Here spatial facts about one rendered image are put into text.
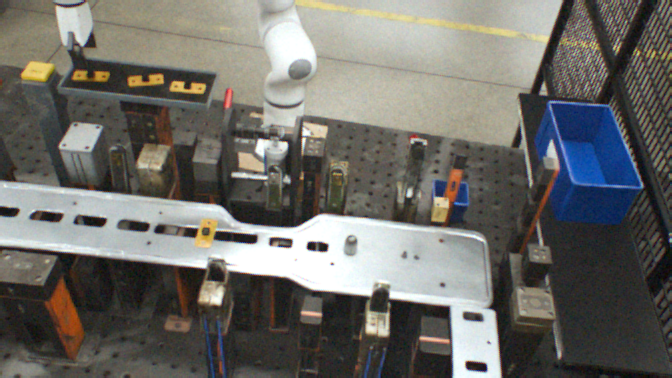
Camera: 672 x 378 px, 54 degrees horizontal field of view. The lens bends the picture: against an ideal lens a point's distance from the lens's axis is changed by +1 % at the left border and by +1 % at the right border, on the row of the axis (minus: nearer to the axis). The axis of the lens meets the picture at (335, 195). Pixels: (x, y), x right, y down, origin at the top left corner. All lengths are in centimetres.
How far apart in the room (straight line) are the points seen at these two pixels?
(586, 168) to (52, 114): 140
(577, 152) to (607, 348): 60
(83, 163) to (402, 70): 247
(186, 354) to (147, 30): 269
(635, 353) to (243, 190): 97
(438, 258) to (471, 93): 228
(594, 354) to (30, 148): 177
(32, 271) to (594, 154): 142
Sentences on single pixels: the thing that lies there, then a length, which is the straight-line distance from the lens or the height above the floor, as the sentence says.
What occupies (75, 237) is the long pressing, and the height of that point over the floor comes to 100.
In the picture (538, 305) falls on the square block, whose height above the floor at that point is 106.
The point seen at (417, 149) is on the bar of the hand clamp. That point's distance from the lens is 147.
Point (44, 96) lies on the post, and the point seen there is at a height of 110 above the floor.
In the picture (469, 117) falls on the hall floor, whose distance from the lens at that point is 358.
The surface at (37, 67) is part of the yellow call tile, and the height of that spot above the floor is 116.
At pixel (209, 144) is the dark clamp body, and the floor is 107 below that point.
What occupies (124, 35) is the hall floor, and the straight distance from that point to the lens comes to 409.
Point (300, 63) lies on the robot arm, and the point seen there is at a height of 119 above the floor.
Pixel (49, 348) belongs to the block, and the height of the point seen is 74.
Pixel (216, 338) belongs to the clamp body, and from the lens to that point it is 152.
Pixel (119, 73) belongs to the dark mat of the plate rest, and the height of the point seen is 116.
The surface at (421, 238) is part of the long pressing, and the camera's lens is 158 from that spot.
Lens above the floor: 219
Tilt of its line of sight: 46 degrees down
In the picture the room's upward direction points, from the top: 6 degrees clockwise
